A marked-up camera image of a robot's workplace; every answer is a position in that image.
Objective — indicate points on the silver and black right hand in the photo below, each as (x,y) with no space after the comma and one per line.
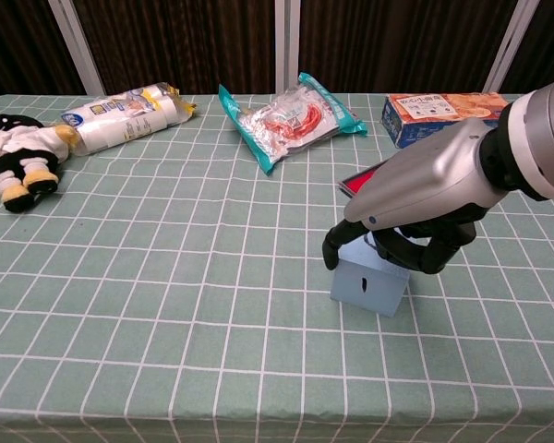
(425,180)

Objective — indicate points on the red ink stamp pad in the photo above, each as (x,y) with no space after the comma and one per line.
(357,181)

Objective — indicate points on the white metal frame post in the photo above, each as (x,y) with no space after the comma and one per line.
(76,46)
(510,46)
(286,44)

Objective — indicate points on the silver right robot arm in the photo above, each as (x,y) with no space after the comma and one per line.
(540,138)

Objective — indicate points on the teal and silver snack packet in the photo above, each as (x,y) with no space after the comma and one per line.
(295,121)

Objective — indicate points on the light blue numbered cube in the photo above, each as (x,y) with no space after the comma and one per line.
(367,283)

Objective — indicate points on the clear plastic bag roll package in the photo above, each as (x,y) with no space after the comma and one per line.
(120,119)

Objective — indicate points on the blue and orange biscuit box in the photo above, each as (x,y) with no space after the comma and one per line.
(425,115)

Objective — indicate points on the green checked tablecloth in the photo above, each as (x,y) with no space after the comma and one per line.
(166,286)

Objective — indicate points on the black and white plush doll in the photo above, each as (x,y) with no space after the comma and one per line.
(14,143)

